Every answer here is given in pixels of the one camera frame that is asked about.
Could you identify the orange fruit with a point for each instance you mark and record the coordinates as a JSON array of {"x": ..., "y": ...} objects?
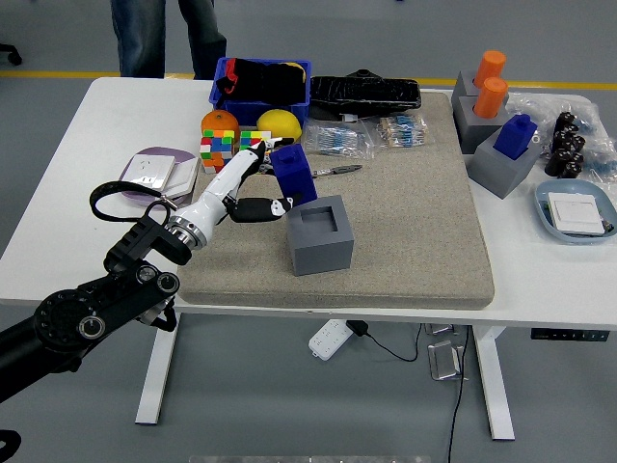
[{"x": 219, "y": 120}]

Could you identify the green circuit board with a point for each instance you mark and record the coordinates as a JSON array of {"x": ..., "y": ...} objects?
[{"x": 609, "y": 226}]

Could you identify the colourful puzzle cube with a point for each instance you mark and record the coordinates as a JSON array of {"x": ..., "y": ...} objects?
[
  {"x": 214, "y": 147},
  {"x": 248, "y": 139}
]

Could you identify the grey-brown mat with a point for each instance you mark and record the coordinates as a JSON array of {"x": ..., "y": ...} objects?
[{"x": 410, "y": 231}]

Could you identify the purple tray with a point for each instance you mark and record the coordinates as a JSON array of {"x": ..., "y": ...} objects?
[{"x": 183, "y": 155}]

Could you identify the black cloth with red trim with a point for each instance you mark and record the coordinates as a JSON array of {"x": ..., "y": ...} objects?
[{"x": 270, "y": 79}]

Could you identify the black table control panel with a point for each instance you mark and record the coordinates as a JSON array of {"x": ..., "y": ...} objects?
[{"x": 569, "y": 335}]

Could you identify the yellow round object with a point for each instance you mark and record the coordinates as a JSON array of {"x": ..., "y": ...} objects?
[{"x": 303, "y": 72}]

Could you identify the clear bag of blue resistors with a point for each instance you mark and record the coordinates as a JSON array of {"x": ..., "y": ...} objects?
[{"x": 337, "y": 137}]

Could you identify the light blue tray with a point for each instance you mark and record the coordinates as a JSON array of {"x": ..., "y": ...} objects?
[{"x": 542, "y": 195}]

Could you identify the black silver pen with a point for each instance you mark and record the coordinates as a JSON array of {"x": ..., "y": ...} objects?
[{"x": 344, "y": 169}]

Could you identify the black chair base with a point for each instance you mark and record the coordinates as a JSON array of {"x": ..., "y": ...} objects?
[{"x": 14, "y": 58}]

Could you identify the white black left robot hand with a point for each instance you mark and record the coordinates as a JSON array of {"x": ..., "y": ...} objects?
[{"x": 226, "y": 181}]

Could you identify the clear bag of tan resistors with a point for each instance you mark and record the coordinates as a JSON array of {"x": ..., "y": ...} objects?
[{"x": 402, "y": 130}]

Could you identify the white wall socket panel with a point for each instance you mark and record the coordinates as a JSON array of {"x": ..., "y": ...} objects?
[{"x": 147, "y": 169}]

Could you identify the clear bag of blue parts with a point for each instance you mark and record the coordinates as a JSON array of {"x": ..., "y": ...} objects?
[{"x": 602, "y": 154}]

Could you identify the person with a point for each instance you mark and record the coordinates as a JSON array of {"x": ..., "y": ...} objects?
[{"x": 140, "y": 38}]

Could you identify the orange cylinder seal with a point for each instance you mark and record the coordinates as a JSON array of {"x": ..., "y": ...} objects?
[
  {"x": 490, "y": 99},
  {"x": 490, "y": 65}
]

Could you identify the yellow lemon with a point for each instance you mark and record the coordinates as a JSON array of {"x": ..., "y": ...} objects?
[{"x": 279, "y": 123}]

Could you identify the black plastic wrapped package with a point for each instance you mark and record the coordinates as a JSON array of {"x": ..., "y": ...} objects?
[{"x": 366, "y": 94}]

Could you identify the blue plastic bin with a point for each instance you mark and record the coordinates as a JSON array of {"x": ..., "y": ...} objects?
[{"x": 250, "y": 112}]

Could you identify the blue square seal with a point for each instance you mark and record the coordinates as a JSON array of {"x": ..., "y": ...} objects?
[
  {"x": 294, "y": 173},
  {"x": 515, "y": 137}
]

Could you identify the metal bracket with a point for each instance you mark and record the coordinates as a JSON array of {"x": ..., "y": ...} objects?
[
  {"x": 444, "y": 362},
  {"x": 441, "y": 329}
]

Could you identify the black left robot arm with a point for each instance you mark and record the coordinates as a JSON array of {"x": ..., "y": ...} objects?
[{"x": 120, "y": 284}]

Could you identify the black power adapter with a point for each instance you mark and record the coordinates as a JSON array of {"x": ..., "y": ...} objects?
[{"x": 357, "y": 328}]

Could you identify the white switch panel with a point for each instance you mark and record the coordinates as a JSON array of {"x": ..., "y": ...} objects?
[
  {"x": 576, "y": 214},
  {"x": 185, "y": 176}
]

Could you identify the white power strip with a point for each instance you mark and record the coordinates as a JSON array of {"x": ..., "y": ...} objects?
[{"x": 330, "y": 340}]

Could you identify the clear plastic bag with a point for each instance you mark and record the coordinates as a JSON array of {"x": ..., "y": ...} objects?
[{"x": 535, "y": 106}]

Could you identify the grey cube seal holder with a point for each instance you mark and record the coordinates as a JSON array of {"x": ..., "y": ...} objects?
[
  {"x": 474, "y": 132},
  {"x": 320, "y": 251},
  {"x": 501, "y": 176},
  {"x": 464, "y": 84}
]

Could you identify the white table leg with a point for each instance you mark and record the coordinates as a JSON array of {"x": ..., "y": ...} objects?
[
  {"x": 156, "y": 376},
  {"x": 496, "y": 386}
]

